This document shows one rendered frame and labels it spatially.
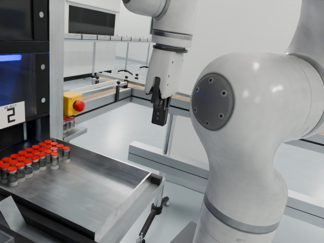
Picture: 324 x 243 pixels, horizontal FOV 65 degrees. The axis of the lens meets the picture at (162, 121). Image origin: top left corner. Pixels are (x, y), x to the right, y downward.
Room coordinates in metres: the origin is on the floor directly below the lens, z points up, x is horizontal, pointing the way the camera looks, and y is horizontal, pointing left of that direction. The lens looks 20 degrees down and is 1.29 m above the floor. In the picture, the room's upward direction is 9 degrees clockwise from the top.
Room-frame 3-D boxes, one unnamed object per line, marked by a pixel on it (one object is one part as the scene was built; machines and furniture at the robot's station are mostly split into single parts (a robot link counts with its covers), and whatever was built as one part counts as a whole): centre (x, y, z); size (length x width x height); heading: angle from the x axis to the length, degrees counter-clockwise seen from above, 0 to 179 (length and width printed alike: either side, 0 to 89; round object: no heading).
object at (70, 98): (0.87, 0.34, 0.99); 0.08 x 0.07 x 0.07; 71
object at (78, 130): (0.89, 0.38, 0.87); 0.14 x 0.13 x 0.02; 71
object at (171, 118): (1.47, -0.06, 0.46); 0.09 x 0.09 x 0.77; 71
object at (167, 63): (0.56, 0.01, 1.21); 0.10 x 0.07 x 0.11; 161
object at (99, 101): (1.18, 0.38, 0.92); 0.69 x 0.15 x 0.16; 161
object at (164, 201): (1.47, -0.06, 0.07); 0.50 x 0.08 x 0.14; 161
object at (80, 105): (0.85, 0.30, 0.99); 0.04 x 0.04 x 0.04; 71
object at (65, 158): (0.66, 0.26, 0.90); 0.02 x 0.02 x 0.05
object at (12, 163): (0.60, 0.33, 0.90); 0.18 x 0.02 x 0.05; 160
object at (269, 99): (0.33, -0.12, 1.16); 0.19 x 0.12 x 0.24; 126
